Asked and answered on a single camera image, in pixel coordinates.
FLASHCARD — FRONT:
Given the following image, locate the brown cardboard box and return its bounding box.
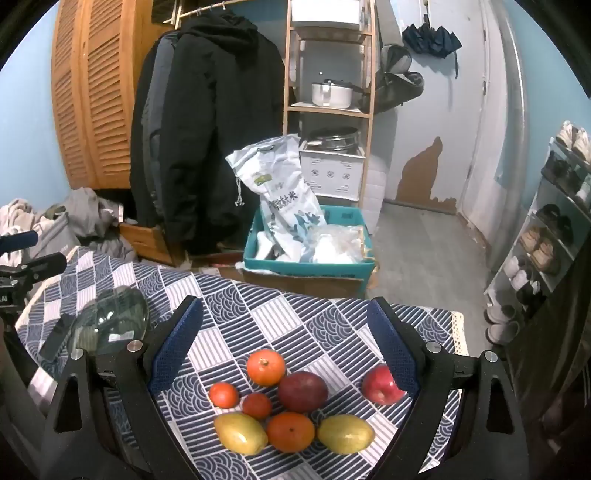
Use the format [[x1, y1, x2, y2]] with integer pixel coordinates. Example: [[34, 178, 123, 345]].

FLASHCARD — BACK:
[[235, 261, 377, 301]]

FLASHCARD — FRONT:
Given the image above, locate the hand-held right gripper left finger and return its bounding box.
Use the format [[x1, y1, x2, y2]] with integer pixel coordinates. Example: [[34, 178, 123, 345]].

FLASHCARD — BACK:
[[39, 295, 206, 480]]

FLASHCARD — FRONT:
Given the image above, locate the white door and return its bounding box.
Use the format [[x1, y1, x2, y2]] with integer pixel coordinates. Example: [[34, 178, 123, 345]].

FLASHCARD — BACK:
[[459, 0, 513, 241]]

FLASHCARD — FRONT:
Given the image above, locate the black jacket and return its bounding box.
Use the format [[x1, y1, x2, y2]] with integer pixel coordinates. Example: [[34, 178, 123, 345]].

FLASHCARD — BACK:
[[130, 34, 162, 227]]

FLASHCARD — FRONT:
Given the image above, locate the white lattice basket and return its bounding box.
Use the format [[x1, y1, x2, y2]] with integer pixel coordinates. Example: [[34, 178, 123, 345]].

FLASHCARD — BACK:
[[299, 141, 365, 201]]

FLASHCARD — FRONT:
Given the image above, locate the glass bowl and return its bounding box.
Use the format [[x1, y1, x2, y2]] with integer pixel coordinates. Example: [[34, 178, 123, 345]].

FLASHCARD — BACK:
[[67, 285, 149, 356]]

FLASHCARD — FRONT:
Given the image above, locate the orange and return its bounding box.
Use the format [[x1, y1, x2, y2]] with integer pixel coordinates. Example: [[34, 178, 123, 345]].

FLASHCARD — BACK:
[[266, 412, 316, 453], [246, 349, 286, 387]]

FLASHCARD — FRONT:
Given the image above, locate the white printed rice bag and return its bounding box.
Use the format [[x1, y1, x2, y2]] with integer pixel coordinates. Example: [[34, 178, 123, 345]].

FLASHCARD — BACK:
[[225, 134, 328, 261]]

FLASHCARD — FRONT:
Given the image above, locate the grey hanging bag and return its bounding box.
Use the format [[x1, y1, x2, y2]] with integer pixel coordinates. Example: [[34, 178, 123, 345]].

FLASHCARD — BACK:
[[374, 44, 426, 114]]

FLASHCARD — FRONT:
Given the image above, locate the teal plastic crate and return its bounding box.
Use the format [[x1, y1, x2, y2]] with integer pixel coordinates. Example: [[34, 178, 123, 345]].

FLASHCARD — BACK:
[[243, 204, 376, 296]]

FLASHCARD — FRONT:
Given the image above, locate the small tangerine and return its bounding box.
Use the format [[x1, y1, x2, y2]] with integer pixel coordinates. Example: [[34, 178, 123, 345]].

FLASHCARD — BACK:
[[242, 392, 273, 421], [208, 382, 240, 409]]

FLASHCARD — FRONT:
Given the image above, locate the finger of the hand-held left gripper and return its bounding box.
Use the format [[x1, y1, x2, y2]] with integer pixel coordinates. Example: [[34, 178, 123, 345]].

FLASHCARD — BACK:
[[0, 230, 40, 254], [0, 251, 69, 289]]

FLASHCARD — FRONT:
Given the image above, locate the black hooded coat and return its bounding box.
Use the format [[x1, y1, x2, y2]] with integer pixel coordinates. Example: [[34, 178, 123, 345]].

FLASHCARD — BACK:
[[159, 8, 287, 254]]

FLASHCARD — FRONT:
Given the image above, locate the dark blue umbrella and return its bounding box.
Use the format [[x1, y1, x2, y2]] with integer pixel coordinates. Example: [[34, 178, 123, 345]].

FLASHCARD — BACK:
[[402, 23, 463, 79]]

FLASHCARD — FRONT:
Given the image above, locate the bright red apple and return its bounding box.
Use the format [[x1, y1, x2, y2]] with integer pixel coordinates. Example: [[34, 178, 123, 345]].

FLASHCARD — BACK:
[[361, 364, 407, 406]]

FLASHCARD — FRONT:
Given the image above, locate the wooden louvre wardrobe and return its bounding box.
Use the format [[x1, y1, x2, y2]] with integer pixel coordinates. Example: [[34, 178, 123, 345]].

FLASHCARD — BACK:
[[50, 0, 185, 191]]

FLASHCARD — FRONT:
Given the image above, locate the white fleece cloth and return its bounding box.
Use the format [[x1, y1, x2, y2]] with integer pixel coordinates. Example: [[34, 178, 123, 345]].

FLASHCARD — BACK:
[[0, 198, 47, 236]]

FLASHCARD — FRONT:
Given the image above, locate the white storage box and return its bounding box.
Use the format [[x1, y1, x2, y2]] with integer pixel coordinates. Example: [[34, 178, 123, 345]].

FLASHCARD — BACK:
[[291, 0, 363, 28]]

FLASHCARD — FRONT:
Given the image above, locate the clear plastic bag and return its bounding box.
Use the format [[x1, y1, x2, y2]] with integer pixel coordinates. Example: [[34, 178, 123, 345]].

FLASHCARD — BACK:
[[300, 224, 370, 265]]

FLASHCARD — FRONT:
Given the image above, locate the steel pot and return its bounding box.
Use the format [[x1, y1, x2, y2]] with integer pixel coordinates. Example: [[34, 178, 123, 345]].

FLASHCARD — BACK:
[[307, 127, 361, 155]]

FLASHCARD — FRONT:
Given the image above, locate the grey jacket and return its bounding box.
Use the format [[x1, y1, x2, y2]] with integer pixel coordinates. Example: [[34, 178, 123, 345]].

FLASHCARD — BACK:
[[141, 32, 178, 222]]

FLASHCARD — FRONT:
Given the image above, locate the wooden clothes rail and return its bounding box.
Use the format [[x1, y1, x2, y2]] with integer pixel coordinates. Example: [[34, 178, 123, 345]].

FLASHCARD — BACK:
[[173, 0, 241, 21]]

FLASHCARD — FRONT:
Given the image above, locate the blue white patterned tablecloth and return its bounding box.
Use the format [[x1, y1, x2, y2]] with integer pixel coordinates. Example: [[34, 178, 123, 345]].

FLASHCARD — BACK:
[[14, 246, 469, 480]]

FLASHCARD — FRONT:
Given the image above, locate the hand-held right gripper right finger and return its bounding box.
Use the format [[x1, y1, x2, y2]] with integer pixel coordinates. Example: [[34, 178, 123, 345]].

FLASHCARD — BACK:
[[367, 296, 532, 480]]

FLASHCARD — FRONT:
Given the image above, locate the dark red apple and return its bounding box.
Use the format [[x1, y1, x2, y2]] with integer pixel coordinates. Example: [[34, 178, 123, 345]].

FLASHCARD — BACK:
[[277, 371, 329, 414]]

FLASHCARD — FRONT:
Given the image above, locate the wooden drawer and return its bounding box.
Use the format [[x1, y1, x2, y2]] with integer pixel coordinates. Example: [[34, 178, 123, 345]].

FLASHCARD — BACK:
[[119, 222, 185, 266]]

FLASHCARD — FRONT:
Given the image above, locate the silver vertical pipe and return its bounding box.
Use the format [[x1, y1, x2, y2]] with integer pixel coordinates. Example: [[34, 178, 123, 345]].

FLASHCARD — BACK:
[[494, 0, 531, 273]]

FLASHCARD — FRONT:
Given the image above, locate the grey hoodie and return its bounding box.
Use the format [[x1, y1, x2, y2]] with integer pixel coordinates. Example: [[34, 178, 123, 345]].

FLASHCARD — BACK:
[[41, 187, 139, 264]]

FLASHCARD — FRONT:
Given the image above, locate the wooden shelf rack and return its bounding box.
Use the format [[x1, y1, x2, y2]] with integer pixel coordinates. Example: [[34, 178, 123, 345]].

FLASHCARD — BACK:
[[283, 0, 376, 204]]

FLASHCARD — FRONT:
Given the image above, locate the yellow mango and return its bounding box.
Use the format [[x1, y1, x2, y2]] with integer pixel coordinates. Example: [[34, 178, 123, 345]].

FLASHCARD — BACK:
[[317, 414, 375, 455], [215, 413, 269, 456]]

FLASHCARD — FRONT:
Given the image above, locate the white cooking pot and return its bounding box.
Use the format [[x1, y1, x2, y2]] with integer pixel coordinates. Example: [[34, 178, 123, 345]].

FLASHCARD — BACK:
[[310, 79, 370, 109]]

